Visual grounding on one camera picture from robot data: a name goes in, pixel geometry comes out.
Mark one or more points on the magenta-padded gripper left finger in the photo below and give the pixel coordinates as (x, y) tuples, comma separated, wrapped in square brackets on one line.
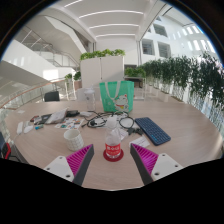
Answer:
[(78, 160)]

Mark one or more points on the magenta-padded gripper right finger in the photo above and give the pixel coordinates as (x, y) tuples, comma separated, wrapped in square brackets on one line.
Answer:
[(146, 159)]

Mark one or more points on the clear red-label water bottle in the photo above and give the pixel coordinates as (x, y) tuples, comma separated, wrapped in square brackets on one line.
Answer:
[(113, 150)]

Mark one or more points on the white tissue packet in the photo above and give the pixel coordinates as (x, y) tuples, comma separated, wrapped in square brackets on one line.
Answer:
[(140, 142)]

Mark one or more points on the white ribbed mug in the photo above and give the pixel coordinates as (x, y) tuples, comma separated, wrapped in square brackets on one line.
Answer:
[(74, 140)]

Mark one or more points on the dark blue keyboard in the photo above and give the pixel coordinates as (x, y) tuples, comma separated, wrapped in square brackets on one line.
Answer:
[(153, 130)]

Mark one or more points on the colourful sticker sheet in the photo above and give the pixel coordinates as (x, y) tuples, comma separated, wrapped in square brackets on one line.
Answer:
[(70, 124)]

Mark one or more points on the white power adapter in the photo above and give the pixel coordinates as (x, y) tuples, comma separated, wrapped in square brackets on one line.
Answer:
[(86, 114)]

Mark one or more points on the black power adapter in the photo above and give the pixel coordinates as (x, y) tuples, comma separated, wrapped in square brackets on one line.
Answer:
[(72, 113)]

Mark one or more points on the open notebook with papers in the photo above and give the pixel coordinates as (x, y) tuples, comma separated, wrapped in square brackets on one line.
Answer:
[(57, 116)]

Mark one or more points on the small teal tube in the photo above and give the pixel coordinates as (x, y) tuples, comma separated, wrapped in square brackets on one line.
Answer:
[(39, 127)]

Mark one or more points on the small white pouch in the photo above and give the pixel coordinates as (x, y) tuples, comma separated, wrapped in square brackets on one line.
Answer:
[(28, 129)]

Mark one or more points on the white power strip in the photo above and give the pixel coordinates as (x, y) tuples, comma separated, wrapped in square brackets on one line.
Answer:
[(20, 128)]

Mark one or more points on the black office chair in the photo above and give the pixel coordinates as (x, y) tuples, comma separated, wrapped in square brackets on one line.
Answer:
[(52, 96)]

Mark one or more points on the green tote bag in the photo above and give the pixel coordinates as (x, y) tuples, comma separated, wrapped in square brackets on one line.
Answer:
[(116, 96)]

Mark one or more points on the red and blue chair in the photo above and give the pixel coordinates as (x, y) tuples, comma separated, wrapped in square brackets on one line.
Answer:
[(5, 148)]

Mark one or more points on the brown planter with plant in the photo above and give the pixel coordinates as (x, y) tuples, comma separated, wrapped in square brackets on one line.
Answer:
[(77, 81)]

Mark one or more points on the white cabinet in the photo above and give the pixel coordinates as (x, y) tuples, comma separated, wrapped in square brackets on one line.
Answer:
[(101, 70)]

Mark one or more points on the long green plant hedge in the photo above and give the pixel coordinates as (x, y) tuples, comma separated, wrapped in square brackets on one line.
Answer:
[(186, 75)]

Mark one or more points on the green plants atop cabinet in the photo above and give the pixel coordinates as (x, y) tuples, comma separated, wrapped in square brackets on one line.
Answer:
[(101, 53)]

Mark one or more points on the white staircase with railing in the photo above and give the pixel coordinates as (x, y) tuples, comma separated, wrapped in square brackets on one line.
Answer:
[(46, 50)]

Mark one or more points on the ceiling light strips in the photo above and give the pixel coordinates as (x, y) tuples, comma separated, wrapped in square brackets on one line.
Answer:
[(111, 25)]

